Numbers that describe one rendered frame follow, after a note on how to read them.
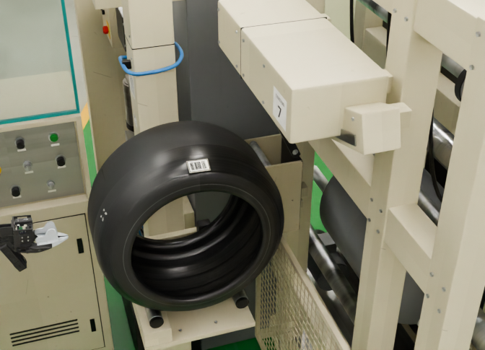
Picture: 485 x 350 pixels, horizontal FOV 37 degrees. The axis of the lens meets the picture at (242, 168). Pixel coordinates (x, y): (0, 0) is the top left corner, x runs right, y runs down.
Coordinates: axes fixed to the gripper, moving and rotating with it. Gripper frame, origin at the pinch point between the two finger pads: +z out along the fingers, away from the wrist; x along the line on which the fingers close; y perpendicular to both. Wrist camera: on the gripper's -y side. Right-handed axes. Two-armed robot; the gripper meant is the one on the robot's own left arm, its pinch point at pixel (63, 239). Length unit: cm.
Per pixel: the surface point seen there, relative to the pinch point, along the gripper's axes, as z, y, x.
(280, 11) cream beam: 62, 65, 9
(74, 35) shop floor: 54, -112, 445
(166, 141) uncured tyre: 29.3, 29.0, 2.5
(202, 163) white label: 36.7, 28.7, -10.0
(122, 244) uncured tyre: 14.8, 5.3, -12.0
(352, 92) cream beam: 63, 62, -36
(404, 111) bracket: 78, 57, -37
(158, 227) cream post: 34.6, -19.1, 26.5
